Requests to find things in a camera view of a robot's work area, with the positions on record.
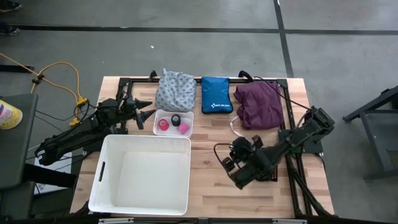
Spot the dark grey side cart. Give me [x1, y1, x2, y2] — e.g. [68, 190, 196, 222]
[0, 92, 40, 191]

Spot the magenta round object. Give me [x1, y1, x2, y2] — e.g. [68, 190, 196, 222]
[177, 122, 191, 136]

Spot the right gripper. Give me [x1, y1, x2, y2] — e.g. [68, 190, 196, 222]
[222, 136, 274, 190]

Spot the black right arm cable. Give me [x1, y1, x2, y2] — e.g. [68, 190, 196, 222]
[252, 75, 313, 111]

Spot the person's shoe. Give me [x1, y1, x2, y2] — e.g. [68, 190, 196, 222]
[0, 1, 22, 16]
[0, 24, 21, 37]

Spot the small white plastic tray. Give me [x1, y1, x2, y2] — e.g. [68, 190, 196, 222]
[152, 108, 195, 138]

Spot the dark metal side table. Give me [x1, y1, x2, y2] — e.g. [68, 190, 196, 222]
[343, 85, 398, 182]

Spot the blue first aid pouch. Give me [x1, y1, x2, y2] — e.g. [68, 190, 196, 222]
[200, 76, 234, 115]

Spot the purple cloth garment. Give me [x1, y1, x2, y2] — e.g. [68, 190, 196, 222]
[233, 80, 284, 131]

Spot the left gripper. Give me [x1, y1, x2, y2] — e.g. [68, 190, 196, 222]
[119, 95, 157, 131]

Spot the yellow wipes canister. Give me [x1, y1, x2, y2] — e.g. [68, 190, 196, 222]
[0, 99, 24, 130]

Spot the grey patterned hospital gown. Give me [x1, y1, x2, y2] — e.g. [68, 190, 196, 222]
[154, 67, 197, 113]

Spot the yellow extension cable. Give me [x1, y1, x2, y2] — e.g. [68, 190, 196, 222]
[0, 52, 90, 128]

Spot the magenta bandage roll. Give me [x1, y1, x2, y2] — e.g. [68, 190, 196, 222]
[157, 118, 170, 132]

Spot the large white woven plastic bin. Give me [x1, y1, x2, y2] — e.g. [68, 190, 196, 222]
[88, 133, 192, 217]

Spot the black aluminium table frame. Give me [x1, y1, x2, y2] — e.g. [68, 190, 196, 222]
[111, 77, 335, 218]

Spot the white paper sheet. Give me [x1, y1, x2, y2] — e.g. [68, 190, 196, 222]
[33, 151, 73, 196]

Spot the white fabric drawstring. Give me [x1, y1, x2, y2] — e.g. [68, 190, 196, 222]
[229, 114, 245, 138]

